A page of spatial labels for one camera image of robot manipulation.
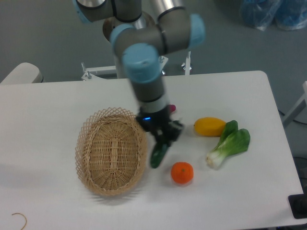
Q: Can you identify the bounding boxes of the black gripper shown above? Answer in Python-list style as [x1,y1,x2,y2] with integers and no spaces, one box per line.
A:
[136,105,184,146]

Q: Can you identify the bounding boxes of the green cucumber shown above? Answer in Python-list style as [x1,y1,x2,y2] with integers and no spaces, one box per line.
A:
[150,142,171,169]

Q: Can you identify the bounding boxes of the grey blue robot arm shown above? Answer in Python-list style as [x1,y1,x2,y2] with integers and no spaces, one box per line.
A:
[73,0,205,146]

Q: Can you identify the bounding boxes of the woven wicker basket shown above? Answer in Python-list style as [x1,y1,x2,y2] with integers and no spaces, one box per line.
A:
[75,107,147,196]

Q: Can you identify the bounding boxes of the purple sweet potato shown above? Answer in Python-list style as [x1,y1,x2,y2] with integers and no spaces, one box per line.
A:
[169,104,176,113]

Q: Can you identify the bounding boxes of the yellow mango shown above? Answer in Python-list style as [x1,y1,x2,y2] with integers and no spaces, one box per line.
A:
[194,117,226,137]

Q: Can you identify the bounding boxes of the orange tangerine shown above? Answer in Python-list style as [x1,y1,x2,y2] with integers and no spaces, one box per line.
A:
[171,162,194,184]

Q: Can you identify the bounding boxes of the green bok choy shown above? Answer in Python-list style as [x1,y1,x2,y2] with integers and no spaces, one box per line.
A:
[206,120,251,169]

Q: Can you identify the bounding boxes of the black device at edge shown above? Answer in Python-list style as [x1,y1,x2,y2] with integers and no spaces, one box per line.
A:
[288,194,307,219]

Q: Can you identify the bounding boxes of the white chair armrest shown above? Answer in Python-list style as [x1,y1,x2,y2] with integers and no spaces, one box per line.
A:
[0,62,45,85]

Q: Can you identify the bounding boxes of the blue plastic bag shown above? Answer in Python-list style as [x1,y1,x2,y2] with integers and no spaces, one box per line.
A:
[239,0,307,31]

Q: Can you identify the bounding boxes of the tan rubber band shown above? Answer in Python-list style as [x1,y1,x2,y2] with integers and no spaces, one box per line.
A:
[11,212,28,230]

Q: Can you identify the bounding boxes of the white table leg frame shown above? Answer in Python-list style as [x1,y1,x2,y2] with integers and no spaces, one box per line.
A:
[282,81,307,127]

